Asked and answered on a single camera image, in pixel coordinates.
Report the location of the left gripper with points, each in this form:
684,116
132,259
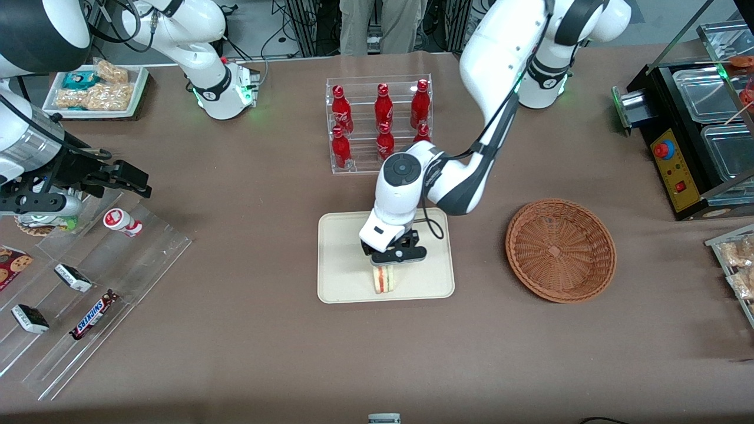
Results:
407,238

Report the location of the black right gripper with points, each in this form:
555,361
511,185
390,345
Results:
78,166

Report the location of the triangular sandwich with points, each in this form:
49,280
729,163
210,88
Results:
384,281

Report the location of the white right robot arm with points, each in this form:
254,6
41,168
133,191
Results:
206,35

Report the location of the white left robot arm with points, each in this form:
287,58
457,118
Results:
500,47

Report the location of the beige plastic tray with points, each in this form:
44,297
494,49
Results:
341,259

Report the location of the white snack tray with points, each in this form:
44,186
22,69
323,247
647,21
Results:
138,94

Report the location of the brown wicker basket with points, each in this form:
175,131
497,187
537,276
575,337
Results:
559,250

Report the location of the grey tray with bread packs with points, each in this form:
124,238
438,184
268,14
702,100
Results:
716,244

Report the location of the red white yogurt bottle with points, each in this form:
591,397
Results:
121,222

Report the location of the clear acrylic bottle rack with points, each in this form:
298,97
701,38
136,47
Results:
365,168

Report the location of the clear acrylic tiered shelf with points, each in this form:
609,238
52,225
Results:
147,253

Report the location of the red cola bottle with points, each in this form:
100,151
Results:
420,106
422,134
385,144
383,109
341,112
341,150

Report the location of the large rice cracker pack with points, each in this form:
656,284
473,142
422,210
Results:
106,97

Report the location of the green white packet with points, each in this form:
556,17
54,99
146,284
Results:
62,224

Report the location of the small rice cracker pack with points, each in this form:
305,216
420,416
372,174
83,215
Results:
112,72

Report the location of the teal snack packet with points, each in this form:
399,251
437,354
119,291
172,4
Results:
79,80

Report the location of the small wicker coaster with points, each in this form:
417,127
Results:
32,229

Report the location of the black white snack pack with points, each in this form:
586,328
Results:
73,278
30,318

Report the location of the snickers chocolate bar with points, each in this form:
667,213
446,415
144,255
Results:
93,315

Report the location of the chocolate chip cookie package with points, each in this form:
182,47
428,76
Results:
13,268

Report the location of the small white box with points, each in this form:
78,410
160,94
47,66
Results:
384,419

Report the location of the person in khaki trousers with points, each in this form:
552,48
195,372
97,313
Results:
359,26

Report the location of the black food warmer appliance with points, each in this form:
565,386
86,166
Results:
648,106

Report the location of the clear plastic food container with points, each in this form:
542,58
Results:
730,153
704,94

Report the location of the wrapped bread pack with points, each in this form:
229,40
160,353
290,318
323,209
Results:
736,253
743,284

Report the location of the red sausage on skewer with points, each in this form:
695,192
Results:
748,94

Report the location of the grilled brown sausage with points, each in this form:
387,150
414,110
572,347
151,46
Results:
742,60

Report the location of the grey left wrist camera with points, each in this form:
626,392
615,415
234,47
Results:
400,256

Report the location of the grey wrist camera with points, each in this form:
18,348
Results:
400,256
53,205

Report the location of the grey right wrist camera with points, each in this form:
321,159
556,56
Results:
53,205

